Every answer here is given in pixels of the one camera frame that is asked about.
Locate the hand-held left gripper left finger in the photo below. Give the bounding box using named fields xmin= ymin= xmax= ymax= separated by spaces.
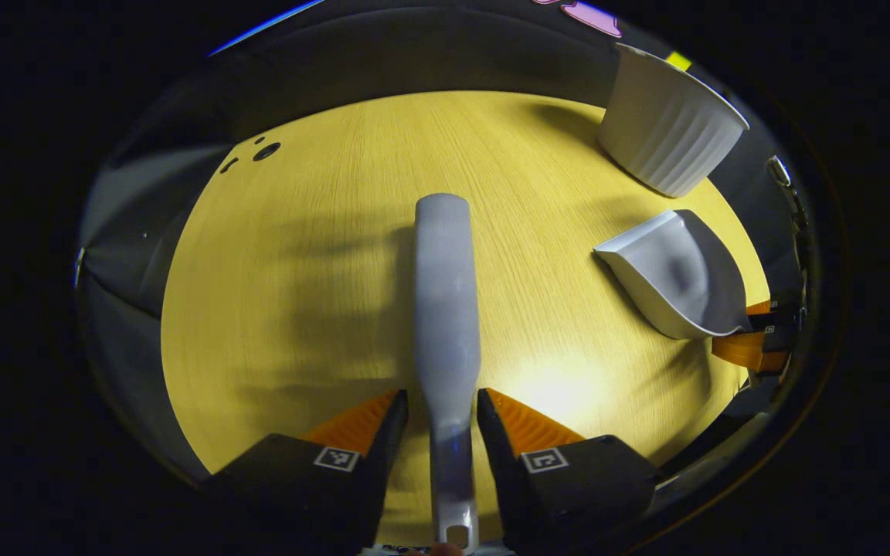
xmin=199 ymin=388 xmax=410 ymax=556

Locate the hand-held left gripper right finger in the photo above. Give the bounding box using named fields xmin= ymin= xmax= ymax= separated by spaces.
xmin=476 ymin=386 xmax=661 ymax=556

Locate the grey dustpan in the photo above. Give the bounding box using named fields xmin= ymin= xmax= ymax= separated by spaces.
xmin=593 ymin=208 xmax=756 ymax=341

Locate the white ribbed garbage bin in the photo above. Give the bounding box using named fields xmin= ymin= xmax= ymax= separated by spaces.
xmin=597 ymin=42 xmax=750 ymax=199

